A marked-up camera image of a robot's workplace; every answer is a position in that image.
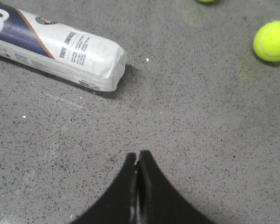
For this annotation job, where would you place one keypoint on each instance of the plain yellow tennis ball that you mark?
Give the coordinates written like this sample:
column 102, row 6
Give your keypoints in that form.
column 266, row 43

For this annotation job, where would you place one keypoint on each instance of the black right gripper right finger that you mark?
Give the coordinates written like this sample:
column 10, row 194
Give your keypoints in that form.
column 160, row 202

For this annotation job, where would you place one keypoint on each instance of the Wilson 3 tennis ball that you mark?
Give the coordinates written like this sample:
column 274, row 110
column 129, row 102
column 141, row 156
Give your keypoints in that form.
column 207, row 1

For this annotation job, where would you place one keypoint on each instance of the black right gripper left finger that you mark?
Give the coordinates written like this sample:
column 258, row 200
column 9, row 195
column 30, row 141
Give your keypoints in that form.
column 118, row 204

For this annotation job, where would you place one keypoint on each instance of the white blue tennis ball can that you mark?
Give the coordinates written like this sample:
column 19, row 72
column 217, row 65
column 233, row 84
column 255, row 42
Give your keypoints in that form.
column 80, row 57

